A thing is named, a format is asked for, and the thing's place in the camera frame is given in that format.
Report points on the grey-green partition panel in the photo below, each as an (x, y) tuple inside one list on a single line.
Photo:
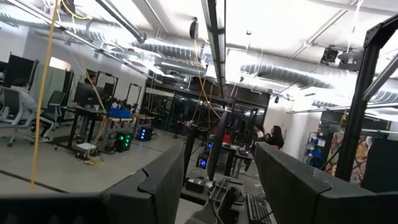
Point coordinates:
[(54, 81)]

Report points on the silver ventilation duct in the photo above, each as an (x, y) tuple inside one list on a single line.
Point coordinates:
[(280, 76), (171, 51)]

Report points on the computer tower with blue lights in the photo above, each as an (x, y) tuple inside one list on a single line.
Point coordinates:
[(144, 133)]

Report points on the ceiling light rail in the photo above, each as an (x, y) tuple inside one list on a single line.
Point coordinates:
[(216, 37)]

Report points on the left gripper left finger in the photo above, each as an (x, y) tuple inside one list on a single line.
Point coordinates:
[(161, 186)]

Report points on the black desk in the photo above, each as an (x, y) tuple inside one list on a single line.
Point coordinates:
[(81, 110)]

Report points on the black computer monitor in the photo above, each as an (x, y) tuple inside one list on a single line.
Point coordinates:
[(85, 93), (217, 146)]

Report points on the blue storage bin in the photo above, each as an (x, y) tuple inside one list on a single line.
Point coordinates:
[(119, 113)]

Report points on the grey office chair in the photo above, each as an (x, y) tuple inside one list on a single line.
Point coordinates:
[(11, 112)]

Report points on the shelf rack with blue bins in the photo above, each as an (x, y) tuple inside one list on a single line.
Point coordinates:
[(314, 152)]

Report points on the black keyboard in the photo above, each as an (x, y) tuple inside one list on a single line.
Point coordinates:
[(259, 208)]

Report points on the black rig frame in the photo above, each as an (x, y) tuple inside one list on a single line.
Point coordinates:
[(357, 109)]

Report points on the black partition panel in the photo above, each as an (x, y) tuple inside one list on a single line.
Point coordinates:
[(18, 68)]

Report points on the black hanging device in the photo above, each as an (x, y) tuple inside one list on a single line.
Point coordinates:
[(194, 29)]

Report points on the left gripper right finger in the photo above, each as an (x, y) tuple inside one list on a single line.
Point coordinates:
[(289, 193)]

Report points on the computer tower with green lights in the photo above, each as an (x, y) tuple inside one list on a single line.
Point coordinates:
[(123, 142)]

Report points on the colourful patterned cloth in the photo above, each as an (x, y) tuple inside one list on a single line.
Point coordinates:
[(360, 155)]

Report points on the black cabinet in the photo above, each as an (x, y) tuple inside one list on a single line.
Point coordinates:
[(381, 165)]

